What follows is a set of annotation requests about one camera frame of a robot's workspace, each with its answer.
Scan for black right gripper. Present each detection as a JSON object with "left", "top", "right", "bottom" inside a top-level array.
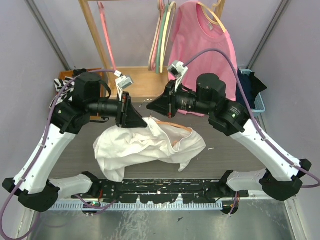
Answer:
[{"left": 147, "top": 78, "right": 214, "bottom": 118}]

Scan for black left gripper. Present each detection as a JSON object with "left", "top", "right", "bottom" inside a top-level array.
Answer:
[{"left": 88, "top": 90, "right": 148, "bottom": 128}]

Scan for orange hanger with metal hook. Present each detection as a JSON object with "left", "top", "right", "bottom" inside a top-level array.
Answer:
[{"left": 141, "top": 98, "right": 193, "bottom": 147}]

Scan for white t shirt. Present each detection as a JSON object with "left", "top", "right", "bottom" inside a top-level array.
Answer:
[{"left": 93, "top": 116, "right": 206, "bottom": 182}]

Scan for yellow hanger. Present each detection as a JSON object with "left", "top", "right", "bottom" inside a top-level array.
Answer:
[{"left": 156, "top": 1, "right": 177, "bottom": 73}]

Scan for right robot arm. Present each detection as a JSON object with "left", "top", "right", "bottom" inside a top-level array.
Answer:
[{"left": 147, "top": 73, "right": 312, "bottom": 201}]

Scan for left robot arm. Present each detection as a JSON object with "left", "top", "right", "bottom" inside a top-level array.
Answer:
[{"left": 2, "top": 70, "right": 147, "bottom": 213}]

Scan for green hanger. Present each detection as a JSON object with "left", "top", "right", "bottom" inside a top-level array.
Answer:
[{"left": 155, "top": 0, "right": 170, "bottom": 74}]

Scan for pink t shirt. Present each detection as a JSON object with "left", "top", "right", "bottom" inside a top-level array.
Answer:
[{"left": 168, "top": 0, "right": 238, "bottom": 101}]

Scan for black white striped shirt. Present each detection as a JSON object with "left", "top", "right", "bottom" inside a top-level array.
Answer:
[{"left": 49, "top": 76, "right": 77, "bottom": 108}]

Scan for natural wood hanger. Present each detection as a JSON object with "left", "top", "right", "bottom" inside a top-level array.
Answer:
[{"left": 197, "top": 0, "right": 227, "bottom": 33}]

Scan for light pink hanger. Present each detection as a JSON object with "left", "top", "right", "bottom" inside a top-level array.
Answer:
[{"left": 148, "top": 0, "right": 165, "bottom": 71}]

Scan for wooden clothes rack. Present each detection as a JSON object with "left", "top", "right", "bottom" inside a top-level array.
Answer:
[{"left": 78, "top": 0, "right": 227, "bottom": 98}]

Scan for black rolled socks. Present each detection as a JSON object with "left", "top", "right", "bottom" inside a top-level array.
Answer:
[{"left": 72, "top": 68, "right": 87, "bottom": 77}]

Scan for orange wooden organizer tray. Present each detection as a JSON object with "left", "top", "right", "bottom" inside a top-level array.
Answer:
[{"left": 58, "top": 68, "right": 104, "bottom": 80}]

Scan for dark navy garment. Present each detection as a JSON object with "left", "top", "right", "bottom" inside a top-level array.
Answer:
[{"left": 235, "top": 69, "right": 256, "bottom": 109}]

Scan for black garment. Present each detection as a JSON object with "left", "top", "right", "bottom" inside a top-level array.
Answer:
[{"left": 249, "top": 72, "right": 268, "bottom": 98}]

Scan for blue plastic basket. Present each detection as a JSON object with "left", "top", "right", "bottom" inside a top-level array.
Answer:
[{"left": 240, "top": 69, "right": 266, "bottom": 118}]

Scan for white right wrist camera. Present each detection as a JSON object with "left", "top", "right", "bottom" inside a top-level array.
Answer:
[{"left": 167, "top": 60, "right": 188, "bottom": 92}]

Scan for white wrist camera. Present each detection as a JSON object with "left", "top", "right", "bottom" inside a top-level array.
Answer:
[
  {"left": 167, "top": 60, "right": 188, "bottom": 92},
  {"left": 114, "top": 70, "right": 134, "bottom": 101}
]

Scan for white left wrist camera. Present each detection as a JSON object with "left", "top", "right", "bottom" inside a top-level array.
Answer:
[{"left": 114, "top": 70, "right": 134, "bottom": 101}]

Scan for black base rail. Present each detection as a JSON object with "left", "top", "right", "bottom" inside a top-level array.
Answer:
[{"left": 73, "top": 179, "right": 249, "bottom": 215}]

